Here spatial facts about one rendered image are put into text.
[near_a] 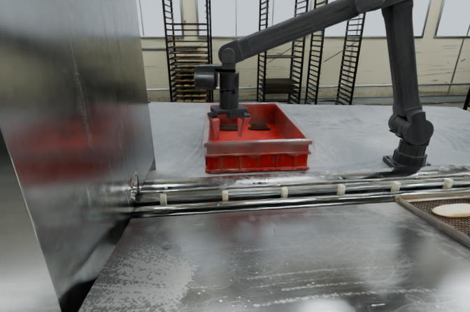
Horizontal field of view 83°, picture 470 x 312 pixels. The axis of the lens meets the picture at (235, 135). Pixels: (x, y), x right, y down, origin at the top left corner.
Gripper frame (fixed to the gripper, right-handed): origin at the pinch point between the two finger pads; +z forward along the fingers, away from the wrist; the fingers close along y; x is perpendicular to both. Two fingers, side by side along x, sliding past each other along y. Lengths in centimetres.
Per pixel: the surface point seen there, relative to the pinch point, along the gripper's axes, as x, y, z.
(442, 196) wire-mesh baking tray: 45, -31, 1
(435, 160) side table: 23, -64, 8
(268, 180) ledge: 21.9, -2.9, 4.6
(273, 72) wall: -370, -219, 35
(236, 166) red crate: 7.9, 0.4, 7.0
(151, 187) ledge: 14.5, 24.9, 5.2
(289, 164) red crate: 12.5, -15.0, 6.6
